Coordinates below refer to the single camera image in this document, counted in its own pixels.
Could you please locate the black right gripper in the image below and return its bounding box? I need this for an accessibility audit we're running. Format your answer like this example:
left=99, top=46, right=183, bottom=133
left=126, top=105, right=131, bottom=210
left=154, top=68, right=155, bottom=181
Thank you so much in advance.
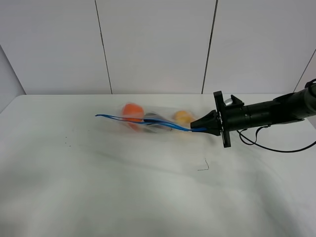
left=190, top=91, right=249, bottom=148

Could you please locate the clear zip file bag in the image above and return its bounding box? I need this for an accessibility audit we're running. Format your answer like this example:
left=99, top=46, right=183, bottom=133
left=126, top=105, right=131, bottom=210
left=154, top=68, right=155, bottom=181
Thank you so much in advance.
left=95, top=102, right=206, bottom=134

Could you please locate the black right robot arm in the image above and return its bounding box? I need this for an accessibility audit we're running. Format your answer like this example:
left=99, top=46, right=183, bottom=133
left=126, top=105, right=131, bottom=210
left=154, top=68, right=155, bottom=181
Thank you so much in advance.
left=190, top=79, right=316, bottom=148

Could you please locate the yellow toy pear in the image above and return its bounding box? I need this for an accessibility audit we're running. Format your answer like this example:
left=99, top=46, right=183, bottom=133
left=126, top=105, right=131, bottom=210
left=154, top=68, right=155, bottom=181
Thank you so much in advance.
left=173, top=110, right=195, bottom=125

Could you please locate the dark purple toy eggplant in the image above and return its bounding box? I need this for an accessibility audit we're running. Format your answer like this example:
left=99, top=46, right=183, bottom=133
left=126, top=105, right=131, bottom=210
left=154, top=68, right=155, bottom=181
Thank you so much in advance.
left=143, top=113, right=173, bottom=133

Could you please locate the orange toy fruit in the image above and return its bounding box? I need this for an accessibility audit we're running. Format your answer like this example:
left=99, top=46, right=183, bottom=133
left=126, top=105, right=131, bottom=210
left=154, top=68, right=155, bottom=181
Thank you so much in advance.
left=121, top=103, right=144, bottom=122

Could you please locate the black cable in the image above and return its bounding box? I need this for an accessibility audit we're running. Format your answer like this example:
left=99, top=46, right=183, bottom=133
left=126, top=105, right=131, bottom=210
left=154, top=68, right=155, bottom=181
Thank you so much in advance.
left=237, top=124, right=316, bottom=153

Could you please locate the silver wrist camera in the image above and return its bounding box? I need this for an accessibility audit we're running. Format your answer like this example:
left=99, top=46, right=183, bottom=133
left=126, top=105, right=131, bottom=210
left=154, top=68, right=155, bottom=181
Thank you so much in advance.
left=224, top=98, right=234, bottom=106

